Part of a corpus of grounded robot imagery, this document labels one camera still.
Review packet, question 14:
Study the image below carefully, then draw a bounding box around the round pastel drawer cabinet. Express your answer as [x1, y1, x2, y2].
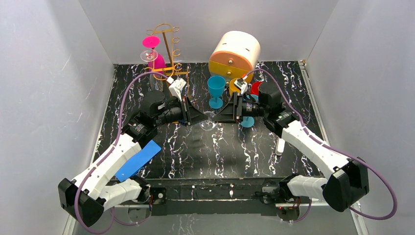
[208, 31, 261, 82]

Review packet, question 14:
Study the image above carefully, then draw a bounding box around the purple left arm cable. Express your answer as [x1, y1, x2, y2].
[73, 71, 169, 235]

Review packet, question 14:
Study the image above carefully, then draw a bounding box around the teal wine glass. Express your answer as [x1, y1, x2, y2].
[207, 75, 226, 109]
[240, 94, 258, 128]

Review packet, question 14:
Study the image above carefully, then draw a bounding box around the blue flat card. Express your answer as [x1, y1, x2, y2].
[115, 141, 161, 182]

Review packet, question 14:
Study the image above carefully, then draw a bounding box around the red plastic wine glass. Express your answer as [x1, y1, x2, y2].
[250, 82, 262, 96]

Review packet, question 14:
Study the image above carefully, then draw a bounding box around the clear wine glass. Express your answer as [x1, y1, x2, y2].
[200, 111, 216, 131]
[140, 48, 165, 92]

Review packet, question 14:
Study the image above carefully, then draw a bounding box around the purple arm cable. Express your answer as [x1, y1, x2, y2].
[243, 69, 398, 221]
[73, 71, 169, 235]

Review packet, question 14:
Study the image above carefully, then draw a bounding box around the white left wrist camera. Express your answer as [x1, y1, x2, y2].
[166, 76, 186, 102]

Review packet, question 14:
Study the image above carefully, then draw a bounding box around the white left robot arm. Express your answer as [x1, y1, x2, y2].
[58, 91, 208, 228]

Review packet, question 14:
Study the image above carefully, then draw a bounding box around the gold wire glass rack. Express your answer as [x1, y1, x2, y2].
[144, 23, 192, 125]

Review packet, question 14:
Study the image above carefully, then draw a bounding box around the magenta plastic wine glass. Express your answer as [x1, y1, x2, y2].
[140, 36, 166, 69]

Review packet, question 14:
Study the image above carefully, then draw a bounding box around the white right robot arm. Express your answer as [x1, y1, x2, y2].
[213, 84, 369, 212]

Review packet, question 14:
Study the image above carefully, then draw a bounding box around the white oblong remote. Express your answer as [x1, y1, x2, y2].
[275, 138, 285, 156]

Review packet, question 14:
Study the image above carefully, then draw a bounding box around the yellow plastic wine glass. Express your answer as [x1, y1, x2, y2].
[229, 83, 241, 97]

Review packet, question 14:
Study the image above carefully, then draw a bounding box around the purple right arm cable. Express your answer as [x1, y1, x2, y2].
[243, 69, 398, 221]

